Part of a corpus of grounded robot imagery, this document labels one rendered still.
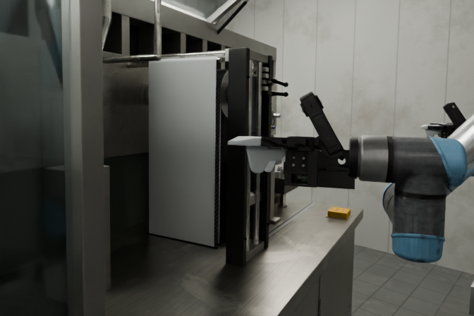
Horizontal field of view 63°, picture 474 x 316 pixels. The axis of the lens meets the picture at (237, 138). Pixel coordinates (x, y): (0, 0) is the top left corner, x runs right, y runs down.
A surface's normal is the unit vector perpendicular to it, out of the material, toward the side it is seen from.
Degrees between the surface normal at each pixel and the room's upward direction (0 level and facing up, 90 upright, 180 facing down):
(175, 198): 90
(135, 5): 90
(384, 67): 90
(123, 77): 90
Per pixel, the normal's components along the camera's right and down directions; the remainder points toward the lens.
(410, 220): -0.65, 0.04
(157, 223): -0.47, 0.06
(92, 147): 0.88, 0.05
